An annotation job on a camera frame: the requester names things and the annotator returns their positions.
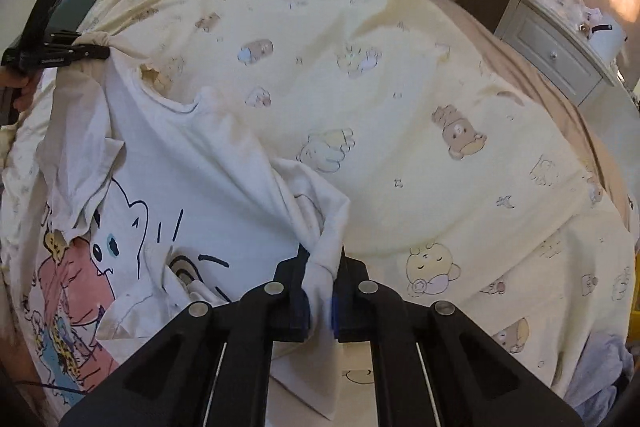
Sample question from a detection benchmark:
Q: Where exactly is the white nightstand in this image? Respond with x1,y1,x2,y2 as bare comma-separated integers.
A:
494,0,629,108

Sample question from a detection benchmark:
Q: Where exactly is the person's left hand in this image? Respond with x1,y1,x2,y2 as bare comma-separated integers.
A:
0,69,35,114

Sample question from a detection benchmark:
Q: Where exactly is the yellow bear print blanket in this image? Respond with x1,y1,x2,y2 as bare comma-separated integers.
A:
0,0,637,427

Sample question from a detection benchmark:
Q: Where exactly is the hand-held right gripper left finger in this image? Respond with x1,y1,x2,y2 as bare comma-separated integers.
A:
59,243,313,427

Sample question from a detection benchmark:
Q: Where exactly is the teal pillow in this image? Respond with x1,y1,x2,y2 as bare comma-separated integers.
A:
50,0,111,35

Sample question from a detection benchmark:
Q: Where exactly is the white cartoon print t-shirt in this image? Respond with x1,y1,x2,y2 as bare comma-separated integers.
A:
2,32,352,421

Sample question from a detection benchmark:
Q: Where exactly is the white bucket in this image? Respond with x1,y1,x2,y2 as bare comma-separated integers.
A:
580,9,629,64

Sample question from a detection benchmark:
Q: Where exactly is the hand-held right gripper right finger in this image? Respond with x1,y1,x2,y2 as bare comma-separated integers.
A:
331,244,584,427

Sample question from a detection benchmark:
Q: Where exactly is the lavender t-shirt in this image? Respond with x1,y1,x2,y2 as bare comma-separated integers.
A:
564,331,637,414

